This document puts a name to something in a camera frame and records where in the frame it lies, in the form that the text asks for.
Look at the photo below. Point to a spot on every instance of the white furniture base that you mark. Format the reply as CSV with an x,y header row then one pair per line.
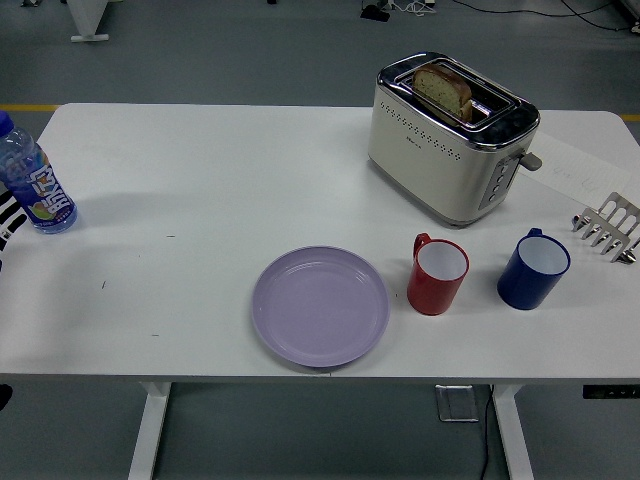
x,y
87,22

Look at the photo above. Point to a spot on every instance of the red mug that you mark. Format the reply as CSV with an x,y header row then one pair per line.
x,y
430,295

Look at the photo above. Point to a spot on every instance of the black floor device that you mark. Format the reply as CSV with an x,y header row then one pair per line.
x,y
375,13

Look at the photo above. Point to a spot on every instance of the slice of bread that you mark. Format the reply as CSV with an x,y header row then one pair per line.
x,y
442,90

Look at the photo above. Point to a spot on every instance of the blue drink bottle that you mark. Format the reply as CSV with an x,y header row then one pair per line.
x,y
35,185

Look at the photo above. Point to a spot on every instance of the cream and chrome toaster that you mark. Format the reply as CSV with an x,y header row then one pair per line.
x,y
440,170

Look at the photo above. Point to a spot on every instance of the white paper sheet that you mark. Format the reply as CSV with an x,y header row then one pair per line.
x,y
580,167

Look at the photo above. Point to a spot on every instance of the clear plastic bracket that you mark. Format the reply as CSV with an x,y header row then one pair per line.
x,y
457,402

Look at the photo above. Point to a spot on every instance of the purple plate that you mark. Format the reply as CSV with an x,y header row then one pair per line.
x,y
320,306

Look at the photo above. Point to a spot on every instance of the black table control panel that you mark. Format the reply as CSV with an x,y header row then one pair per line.
x,y
610,392

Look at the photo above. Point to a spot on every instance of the silver metal cutlery rack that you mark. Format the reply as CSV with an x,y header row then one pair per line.
x,y
617,215

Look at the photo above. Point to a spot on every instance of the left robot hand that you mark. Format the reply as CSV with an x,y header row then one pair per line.
x,y
9,220

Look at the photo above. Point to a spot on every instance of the blue mug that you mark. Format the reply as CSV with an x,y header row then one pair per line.
x,y
525,287

